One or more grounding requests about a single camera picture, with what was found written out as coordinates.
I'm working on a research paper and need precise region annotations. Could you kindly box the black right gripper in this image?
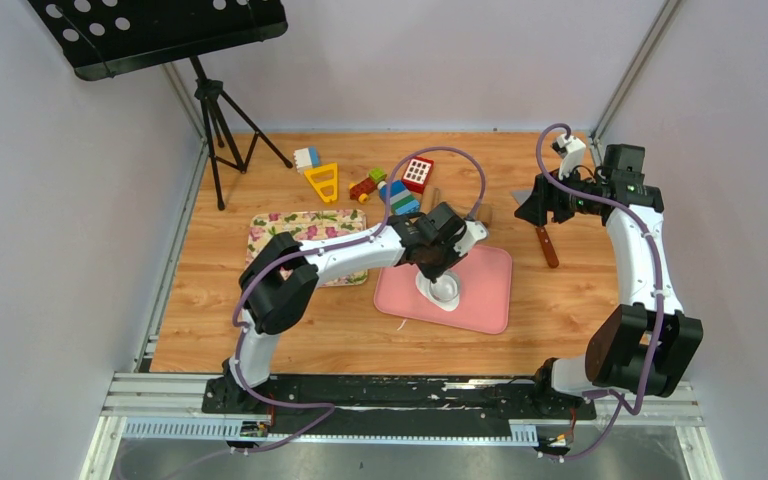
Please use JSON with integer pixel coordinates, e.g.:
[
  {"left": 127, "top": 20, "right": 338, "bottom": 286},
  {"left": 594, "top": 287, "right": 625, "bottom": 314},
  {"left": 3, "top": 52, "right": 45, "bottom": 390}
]
[{"left": 516, "top": 162, "right": 600, "bottom": 227}]

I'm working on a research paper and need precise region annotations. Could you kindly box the wooden dough roller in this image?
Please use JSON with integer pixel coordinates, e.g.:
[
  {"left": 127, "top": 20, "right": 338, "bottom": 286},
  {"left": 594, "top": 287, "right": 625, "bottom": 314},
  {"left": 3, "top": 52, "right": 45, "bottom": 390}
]
[{"left": 420, "top": 187, "right": 493, "bottom": 229}]

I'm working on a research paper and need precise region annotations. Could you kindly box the round metal cutter ring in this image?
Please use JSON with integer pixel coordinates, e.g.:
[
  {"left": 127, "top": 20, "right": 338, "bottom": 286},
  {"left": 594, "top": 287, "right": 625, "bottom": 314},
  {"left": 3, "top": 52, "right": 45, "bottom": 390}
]
[{"left": 428, "top": 270, "right": 463, "bottom": 303}]

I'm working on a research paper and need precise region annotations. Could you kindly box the white dough ball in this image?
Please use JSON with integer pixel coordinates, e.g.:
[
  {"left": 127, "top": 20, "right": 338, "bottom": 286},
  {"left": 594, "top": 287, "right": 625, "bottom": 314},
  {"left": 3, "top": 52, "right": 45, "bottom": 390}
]
[{"left": 415, "top": 270, "right": 461, "bottom": 312}]

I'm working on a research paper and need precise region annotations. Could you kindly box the pink rectangular tray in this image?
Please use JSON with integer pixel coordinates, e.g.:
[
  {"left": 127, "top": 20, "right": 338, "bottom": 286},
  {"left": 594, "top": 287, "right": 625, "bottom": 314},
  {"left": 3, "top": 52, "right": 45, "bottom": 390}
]
[{"left": 373, "top": 245, "right": 513, "bottom": 334}]

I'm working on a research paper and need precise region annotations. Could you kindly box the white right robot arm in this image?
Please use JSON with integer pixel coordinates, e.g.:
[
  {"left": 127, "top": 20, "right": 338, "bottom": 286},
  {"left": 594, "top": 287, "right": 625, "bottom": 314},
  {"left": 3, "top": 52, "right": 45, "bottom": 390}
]
[{"left": 514, "top": 135, "right": 703, "bottom": 418}]

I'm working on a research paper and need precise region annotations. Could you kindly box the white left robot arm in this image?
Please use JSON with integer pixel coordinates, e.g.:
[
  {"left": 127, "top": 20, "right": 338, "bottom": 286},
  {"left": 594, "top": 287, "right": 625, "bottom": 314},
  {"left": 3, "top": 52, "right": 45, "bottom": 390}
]
[{"left": 227, "top": 203, "right": 488, "bottom": 413}]

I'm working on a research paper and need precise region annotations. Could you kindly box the metal dough scraper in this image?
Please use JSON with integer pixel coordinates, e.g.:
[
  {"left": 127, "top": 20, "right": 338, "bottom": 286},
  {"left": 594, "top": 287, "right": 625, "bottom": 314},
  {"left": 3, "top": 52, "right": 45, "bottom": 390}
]
[{"left": 511, "top": 189, "right": 560, "bottom": 269}]

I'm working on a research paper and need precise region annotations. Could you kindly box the blue green white brick stack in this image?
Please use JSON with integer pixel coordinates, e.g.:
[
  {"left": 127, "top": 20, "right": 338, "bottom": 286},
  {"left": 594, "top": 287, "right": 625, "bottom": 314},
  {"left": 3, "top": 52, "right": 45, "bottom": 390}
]
[{"left": 389, "top": 180, "right": 420, "bottom": 215}]

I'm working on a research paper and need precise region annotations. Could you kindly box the red window toy brick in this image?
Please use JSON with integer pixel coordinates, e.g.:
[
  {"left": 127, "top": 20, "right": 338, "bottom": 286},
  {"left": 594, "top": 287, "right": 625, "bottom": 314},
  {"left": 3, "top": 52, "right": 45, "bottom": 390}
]
[{"left": 401, "top": 156, "right": 434, "bottom": 195}]

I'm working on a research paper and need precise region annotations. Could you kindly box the red toy brick car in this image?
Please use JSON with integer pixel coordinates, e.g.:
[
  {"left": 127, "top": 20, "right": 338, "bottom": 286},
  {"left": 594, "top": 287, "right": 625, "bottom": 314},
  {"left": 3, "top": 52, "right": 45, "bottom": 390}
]
[{"left": 349, "top": 168, "right": 387, "bottom": 204}]

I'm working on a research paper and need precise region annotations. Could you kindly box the floral rectangular tray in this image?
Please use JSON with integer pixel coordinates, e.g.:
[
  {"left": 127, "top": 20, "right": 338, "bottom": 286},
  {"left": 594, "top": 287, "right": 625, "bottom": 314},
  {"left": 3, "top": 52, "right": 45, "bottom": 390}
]
[{"left": 245, "top": 209, "right": 367, "bottom": 267}]

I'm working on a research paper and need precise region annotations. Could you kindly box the white and blue toy block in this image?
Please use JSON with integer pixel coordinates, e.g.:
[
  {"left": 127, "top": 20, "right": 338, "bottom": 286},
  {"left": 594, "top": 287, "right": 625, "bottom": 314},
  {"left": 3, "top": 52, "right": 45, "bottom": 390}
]
[{"left": 293, "top": 147, "right": 321, "bottom": 173}]

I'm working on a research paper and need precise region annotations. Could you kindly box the black tripod stand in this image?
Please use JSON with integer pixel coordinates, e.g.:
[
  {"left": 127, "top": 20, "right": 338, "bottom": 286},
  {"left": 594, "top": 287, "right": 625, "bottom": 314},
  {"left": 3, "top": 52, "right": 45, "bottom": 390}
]
[{"left": 188, "top": 56, "right": 293, "bottom": 211}]

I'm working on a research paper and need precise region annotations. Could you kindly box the black perforated stand shelf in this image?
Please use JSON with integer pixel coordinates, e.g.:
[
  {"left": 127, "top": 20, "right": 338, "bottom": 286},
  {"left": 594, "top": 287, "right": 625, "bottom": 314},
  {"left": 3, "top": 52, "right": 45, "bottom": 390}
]
[{"left": 29, "top": 0, "right": 288, "bottom": 81}]

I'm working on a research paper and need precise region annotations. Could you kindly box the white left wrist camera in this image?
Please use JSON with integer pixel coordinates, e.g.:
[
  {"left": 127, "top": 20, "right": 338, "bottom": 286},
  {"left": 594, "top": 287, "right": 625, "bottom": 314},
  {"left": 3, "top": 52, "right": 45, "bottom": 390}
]
[{"left": 454, "top": 220, "right": 488, "bottom": 257}]

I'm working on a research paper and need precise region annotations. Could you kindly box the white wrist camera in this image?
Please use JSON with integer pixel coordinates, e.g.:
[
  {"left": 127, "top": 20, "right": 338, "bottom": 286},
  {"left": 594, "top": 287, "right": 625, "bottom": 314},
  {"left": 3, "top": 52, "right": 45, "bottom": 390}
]
[
  {"left": 454, "top": 220, "right": 488, "bottom": 257},
  {"left": 551, "top": 135, "right": 587, "bottom": 180}
]

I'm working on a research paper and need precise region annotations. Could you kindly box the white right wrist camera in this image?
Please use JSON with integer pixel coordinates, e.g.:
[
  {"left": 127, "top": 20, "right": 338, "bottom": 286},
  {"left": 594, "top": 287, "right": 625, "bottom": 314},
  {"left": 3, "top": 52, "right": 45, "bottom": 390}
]
[{"left": 551, "top": 135, "right": 587, "bottom": 180}]

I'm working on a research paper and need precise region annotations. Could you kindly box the yellow triangular toy frame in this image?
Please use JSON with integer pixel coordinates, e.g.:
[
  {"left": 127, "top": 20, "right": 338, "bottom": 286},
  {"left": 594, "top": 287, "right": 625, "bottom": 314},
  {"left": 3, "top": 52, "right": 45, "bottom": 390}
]
[{"left": 303, "top": 163, "right": 339, "bottom": 204}]

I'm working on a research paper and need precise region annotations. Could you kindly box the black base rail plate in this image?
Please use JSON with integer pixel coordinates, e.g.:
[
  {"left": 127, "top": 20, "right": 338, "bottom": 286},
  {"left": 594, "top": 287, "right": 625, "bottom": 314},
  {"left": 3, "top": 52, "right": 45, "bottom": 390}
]
[{"left": 201, "top": 374, "right": 596, "bottom": 437}]

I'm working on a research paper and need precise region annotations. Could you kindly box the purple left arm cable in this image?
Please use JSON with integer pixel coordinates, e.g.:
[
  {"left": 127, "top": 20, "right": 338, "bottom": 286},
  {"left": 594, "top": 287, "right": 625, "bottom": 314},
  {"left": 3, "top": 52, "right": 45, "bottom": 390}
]
[{"left": 231, "top": 146, "right": 488, "bottom": 458}]

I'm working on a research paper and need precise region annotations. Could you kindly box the white slotted cable duct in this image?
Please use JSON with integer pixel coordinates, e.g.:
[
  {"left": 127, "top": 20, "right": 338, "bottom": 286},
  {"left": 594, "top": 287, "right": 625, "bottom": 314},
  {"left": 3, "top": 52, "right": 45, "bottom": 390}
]
[{"left": 122, "top": 418, "right": 540, "bottom": 446}]

